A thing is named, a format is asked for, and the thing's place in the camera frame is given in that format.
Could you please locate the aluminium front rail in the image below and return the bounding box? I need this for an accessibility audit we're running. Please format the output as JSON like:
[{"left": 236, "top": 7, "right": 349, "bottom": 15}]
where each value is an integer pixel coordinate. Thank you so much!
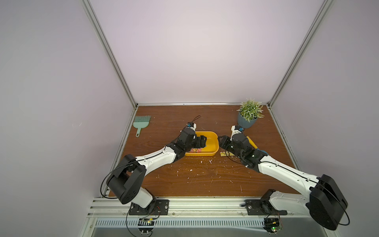
[{"left": 87, "top": 194, "right": 310, "bottom": 217}]

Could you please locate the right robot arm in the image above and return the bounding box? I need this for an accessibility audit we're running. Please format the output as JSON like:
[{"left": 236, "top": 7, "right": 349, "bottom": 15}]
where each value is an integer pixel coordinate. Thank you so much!
[{"left": 218, "top": 133, "right": 348, "bottom": 231}]

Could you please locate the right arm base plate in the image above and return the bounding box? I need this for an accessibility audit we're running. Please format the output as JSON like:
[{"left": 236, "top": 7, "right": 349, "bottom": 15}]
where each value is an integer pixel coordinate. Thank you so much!
[{"left": 241, "top": 199, "right": 288, "bottom": 216}]

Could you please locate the potted green plant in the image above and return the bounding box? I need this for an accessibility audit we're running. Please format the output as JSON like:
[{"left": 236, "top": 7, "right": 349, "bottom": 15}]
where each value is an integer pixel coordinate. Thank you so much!
[{"left": 237, "top": 99, "right": 264, "bottom": 128}]

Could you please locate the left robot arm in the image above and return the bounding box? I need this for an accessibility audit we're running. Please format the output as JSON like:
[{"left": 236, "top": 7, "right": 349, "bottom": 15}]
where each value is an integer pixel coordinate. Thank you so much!
[{"left": 106, "top": 127, "right": 207, "bottom": 213}]

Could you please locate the yellow blue handled tool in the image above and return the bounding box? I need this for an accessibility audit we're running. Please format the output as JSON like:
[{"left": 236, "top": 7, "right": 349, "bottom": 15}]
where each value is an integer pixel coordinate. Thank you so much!
[{"left": 247, "top": 136, "right": 268, "bottom": 156}]

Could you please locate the controller board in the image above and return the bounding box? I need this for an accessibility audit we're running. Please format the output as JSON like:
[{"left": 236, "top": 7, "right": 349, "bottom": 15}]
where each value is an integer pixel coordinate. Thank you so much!
[
  {"left": 263, "top": 218, "right": 282, "bottom": 234},
  {"left": 137, "top": 218, "right": 156, "bottom": 237}
]

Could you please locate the yellow plastic storage box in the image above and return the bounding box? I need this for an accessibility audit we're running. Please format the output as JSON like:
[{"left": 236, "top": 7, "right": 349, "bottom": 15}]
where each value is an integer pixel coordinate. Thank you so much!
[{"left": 186, "top": 131, "right": 219, "bottom": 157}]

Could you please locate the left controller board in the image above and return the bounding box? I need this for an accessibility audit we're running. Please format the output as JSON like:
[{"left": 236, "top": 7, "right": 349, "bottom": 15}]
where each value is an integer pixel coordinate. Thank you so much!
[{"left": 137, "top": 218, "right": 156, "bottom": 237}]

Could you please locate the right controller board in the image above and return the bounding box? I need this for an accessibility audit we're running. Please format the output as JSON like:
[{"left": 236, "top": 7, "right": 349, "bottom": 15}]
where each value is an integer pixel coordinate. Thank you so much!
[{"left": 263, "top": 218, "right": 282, "bottom": 234}]

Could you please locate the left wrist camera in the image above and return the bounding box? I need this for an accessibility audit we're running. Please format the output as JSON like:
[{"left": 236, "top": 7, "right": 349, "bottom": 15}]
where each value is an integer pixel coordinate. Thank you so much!
[{"left": 186, "top": 122, "right": 197, "bottom": 131}]

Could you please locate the green plastic dustpan brush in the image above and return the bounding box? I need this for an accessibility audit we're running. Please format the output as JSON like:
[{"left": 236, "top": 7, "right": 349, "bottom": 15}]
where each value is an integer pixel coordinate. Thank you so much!
[{"left": 133, "top": 116, "right": 151, "bottom": 137}]

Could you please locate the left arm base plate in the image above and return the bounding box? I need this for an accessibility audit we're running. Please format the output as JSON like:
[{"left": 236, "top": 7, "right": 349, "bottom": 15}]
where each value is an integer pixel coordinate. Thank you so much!
[{"left": 129, "top": 199, "right": 170, "bottom": 216}]

